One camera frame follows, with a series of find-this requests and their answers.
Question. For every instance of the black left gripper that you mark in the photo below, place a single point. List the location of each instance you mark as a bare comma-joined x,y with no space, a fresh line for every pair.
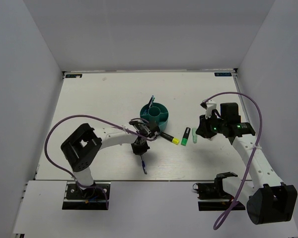
137,150

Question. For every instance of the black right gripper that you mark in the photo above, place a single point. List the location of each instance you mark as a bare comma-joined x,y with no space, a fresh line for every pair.
203,129

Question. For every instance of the blue ballpoint pen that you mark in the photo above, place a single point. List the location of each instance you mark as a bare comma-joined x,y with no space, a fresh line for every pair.
143,165

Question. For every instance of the green pen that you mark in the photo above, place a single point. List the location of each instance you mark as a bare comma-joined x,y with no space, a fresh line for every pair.
148,104

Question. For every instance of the clear blue gel pen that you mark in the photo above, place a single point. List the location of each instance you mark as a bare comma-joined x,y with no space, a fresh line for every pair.
151,101

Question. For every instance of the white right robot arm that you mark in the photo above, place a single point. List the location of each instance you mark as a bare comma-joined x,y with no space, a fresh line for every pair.
269,199

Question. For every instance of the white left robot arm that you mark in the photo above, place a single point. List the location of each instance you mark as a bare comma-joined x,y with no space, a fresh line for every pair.
82,146

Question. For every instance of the green highlighter marker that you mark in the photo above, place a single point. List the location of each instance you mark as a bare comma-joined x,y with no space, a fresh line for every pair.
185,136

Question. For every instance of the yellow highlighter marker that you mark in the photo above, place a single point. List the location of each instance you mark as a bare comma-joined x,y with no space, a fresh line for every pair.
170,138

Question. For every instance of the teal round desk organizer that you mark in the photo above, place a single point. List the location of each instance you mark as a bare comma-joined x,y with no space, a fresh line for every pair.
157,113

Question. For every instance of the right blue table label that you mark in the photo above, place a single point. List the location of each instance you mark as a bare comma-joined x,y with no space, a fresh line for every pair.
223,74

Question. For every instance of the blue table label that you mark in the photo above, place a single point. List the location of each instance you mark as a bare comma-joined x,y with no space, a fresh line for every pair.
223,74
73,76

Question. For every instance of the left blue table label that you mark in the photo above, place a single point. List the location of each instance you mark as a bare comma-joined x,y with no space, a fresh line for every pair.
73,76

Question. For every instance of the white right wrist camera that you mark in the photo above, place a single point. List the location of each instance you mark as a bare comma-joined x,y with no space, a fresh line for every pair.
209,106

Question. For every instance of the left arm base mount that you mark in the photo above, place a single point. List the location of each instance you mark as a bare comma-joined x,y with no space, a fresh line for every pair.
76,198

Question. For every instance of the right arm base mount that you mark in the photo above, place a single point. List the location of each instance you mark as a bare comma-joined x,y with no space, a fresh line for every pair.
209,199

